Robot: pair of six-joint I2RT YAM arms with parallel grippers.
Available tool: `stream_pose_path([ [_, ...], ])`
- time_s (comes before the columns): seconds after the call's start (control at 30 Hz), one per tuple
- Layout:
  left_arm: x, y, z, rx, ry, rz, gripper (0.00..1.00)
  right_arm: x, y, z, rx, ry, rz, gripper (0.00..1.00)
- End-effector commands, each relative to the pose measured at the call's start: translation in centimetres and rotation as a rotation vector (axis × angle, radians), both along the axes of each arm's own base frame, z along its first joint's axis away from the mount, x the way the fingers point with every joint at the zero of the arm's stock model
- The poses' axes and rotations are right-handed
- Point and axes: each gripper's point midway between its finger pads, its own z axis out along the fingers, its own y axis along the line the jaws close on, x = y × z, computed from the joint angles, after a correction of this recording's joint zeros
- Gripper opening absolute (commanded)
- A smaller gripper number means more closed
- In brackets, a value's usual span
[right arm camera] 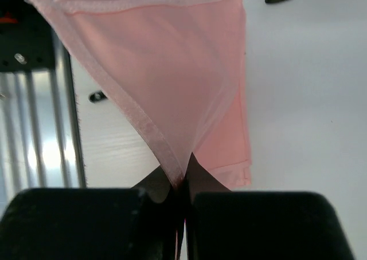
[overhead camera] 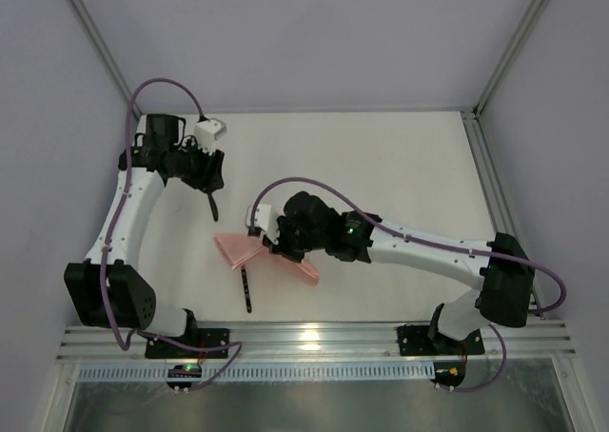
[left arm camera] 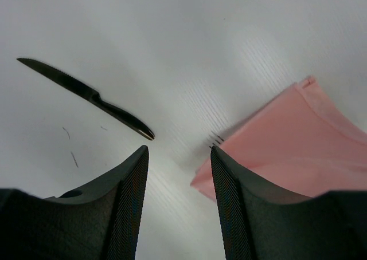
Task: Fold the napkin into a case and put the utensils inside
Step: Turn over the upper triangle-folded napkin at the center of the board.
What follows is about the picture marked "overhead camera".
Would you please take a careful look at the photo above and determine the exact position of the pink satin napkin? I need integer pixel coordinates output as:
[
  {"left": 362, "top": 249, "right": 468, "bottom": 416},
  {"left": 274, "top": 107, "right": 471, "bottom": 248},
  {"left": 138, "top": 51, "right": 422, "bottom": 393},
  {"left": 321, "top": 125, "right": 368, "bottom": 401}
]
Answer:
[{"left": 213, "top": 233, "right": 320, "bottom": 285}]

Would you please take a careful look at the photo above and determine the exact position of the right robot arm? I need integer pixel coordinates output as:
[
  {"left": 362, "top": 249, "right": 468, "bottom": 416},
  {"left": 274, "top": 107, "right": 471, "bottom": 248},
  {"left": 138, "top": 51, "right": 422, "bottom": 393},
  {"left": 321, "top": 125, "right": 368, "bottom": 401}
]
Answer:
[{"left": 249, "top": 191, "right": 535, "bottom": 355}]

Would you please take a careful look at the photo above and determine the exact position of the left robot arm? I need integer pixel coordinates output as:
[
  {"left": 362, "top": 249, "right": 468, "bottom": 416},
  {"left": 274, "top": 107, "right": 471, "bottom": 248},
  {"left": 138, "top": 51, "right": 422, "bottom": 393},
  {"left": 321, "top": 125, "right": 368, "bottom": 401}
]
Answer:
[{"left": 64, "top": 114, "right": 227, "bottom": 338}]

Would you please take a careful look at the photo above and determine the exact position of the black knife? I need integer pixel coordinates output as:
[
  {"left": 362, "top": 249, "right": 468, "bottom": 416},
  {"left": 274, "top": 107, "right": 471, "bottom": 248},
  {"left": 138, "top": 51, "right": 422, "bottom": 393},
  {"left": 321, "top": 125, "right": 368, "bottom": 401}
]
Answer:
[{"left": 206, "top": 193, "right": 219, "bottom": 223}]

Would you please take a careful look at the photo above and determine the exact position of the left controller board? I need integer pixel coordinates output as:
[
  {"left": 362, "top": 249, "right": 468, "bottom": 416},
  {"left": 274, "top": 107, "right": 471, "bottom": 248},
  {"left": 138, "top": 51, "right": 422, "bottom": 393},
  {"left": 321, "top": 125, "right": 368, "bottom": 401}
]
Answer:
[{"left": 166, "top": 363, "right": 202, "bottom": 391}]

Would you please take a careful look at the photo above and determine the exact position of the controller board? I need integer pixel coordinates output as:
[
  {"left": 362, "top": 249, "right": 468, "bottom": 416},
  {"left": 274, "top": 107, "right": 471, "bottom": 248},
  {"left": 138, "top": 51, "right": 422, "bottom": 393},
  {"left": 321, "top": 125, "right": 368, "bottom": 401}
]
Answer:
[
  {"left": 166, "top": 363, "right": 202, "bottom": 391},
  {"left": 431, "top": 362, "right": 466, "bottom": 391}
]

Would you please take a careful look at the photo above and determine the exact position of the right controller board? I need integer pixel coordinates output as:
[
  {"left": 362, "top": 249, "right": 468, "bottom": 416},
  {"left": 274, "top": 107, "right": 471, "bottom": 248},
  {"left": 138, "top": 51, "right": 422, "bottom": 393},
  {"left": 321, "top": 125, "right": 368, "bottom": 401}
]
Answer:
[{"left": 431, "top": 362, "right": 466, "bottom": 391}]

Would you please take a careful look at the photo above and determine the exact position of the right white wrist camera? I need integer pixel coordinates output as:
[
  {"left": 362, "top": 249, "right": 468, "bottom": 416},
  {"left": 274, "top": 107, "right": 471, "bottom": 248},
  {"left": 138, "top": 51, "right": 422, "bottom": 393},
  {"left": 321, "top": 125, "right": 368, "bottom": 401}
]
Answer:
[{"left": 246, "top": 204, "right": 280, "bottom": 244}]

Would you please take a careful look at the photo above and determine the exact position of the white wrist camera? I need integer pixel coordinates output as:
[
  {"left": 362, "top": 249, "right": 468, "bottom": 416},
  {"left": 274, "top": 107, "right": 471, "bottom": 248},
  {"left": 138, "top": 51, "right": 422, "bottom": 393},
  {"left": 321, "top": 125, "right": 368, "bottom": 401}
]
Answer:
[
  {"left": 246, "top": 204, "right": 280, "bottom": 244},
  {"left": 193, "top": 118, "right": 227, "bottom": 155}
]

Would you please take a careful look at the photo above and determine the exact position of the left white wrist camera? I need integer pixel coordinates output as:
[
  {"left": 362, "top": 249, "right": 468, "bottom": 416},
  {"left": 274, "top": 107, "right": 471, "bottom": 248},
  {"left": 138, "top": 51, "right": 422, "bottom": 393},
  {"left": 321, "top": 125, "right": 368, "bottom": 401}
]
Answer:
[{"left": 193, "top": 118, "right": 227, "bottom": 155}]

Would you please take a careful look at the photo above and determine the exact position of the silver fork black handle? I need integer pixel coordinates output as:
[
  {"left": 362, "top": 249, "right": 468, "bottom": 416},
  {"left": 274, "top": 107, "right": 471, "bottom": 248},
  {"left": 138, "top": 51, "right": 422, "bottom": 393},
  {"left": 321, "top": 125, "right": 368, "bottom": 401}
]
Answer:
[{"left": 240, "top": 265, "right": 253, "bottom": 314}]

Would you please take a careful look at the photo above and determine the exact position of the aluminium front rail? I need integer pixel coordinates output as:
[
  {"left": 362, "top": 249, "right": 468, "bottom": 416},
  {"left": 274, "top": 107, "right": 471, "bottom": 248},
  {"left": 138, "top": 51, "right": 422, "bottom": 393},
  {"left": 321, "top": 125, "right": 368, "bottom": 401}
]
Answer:
[{"left": 55, "top": 320, "right": 576, "bottom": 363}]

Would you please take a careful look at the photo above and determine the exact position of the aluminium rail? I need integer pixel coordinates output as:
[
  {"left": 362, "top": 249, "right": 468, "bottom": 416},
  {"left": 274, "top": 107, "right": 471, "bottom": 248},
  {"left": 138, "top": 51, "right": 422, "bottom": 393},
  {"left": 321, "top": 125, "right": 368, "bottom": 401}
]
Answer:
[
  {"left": 460, "top": 108, "right": 546, "bottom": 319},
  {"left": 55, "top": 320, "right": 576, "bottom": 363}
]

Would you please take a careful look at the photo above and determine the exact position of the grey slotted cable duct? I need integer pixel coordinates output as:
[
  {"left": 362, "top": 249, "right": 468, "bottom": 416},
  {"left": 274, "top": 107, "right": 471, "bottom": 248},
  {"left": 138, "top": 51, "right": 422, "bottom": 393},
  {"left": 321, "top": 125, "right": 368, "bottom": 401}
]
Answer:
[{"left": 77, "top": 361, "right": 433, "bottom": 383}]

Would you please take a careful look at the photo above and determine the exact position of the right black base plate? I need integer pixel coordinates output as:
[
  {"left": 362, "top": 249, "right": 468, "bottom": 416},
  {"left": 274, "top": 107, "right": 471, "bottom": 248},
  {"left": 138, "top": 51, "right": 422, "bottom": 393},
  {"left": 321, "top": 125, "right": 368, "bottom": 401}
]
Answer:
[{"left": 396, "top": 324, "right": 485, "bottom": 357}]

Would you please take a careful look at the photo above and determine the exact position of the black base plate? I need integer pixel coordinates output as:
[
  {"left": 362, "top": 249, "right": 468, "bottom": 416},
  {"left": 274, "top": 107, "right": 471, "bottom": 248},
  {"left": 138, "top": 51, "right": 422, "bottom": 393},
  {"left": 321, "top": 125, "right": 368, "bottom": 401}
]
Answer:
[
  {"left": 396, "top": 324, "right": 485, "bottom": 357},
  {"left": 145, "top": 327, "right": 230, "bottom": 360}
]

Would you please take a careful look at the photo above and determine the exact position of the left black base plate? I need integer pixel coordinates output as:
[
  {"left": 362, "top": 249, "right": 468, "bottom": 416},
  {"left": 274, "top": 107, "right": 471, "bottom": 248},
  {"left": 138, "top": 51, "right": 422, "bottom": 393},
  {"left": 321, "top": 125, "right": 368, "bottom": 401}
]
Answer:
[{"left": 145, "top": 327, "right": 230, "bottom": 360}]

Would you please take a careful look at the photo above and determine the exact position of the right side aluminium rail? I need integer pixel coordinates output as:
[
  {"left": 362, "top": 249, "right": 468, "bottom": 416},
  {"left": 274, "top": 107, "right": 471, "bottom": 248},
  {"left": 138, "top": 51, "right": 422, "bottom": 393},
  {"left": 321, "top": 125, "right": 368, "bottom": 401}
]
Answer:
[{"left": 460, "top": 108, "right": 546, "bottom": 319}]

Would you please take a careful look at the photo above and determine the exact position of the left corner frame post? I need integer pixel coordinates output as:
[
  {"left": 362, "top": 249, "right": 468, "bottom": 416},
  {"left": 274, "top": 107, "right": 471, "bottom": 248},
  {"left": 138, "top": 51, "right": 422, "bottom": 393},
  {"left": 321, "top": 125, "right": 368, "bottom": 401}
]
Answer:
[{"left": 66, "top": 0, "right": 132, "bottom": 103}]

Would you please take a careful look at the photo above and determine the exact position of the corner frame post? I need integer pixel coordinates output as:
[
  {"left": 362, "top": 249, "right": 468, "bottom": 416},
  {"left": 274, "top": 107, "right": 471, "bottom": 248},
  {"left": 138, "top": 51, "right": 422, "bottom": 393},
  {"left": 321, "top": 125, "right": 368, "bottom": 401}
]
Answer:
[
  {"left": 66, "top": 0, "right": 132, "bottom": 103},
  {"left": 473, "top": 0, "right": 551, "bottom": 117}
]

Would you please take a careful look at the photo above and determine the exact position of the right corner frame post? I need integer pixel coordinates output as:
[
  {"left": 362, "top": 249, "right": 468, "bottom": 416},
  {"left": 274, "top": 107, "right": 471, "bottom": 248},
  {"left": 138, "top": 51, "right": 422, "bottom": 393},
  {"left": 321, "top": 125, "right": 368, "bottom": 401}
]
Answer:
[{"left": 473, "top": 0, "right": 551, "bottom": 117}]

